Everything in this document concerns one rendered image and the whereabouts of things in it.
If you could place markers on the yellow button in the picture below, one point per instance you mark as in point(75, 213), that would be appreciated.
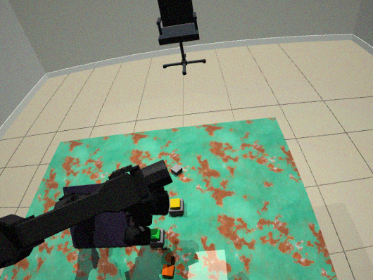
point(176, 206)

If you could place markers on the green button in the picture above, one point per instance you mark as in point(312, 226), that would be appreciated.
point(157, 237)

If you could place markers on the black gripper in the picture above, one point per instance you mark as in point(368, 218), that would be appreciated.
point(138, 234)

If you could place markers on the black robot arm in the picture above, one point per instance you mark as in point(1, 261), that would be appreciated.
point(122, 192)

